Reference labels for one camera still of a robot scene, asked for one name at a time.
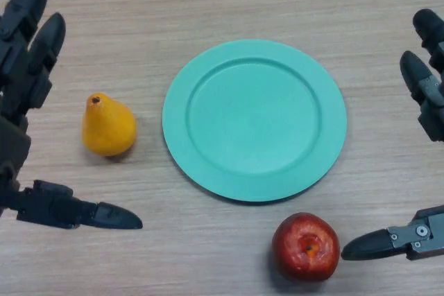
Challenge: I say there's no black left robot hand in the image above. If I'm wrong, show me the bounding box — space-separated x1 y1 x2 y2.
0 0 144 231

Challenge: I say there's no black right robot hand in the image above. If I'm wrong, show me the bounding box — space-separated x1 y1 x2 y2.
341 8 444 263

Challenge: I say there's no red apple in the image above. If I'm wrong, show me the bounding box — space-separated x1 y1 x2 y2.
271 211 341 282

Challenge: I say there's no green round plate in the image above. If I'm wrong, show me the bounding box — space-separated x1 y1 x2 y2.
162 40 348 204

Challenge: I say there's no yellow pear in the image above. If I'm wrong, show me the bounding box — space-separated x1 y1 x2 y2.
80 92 137 157

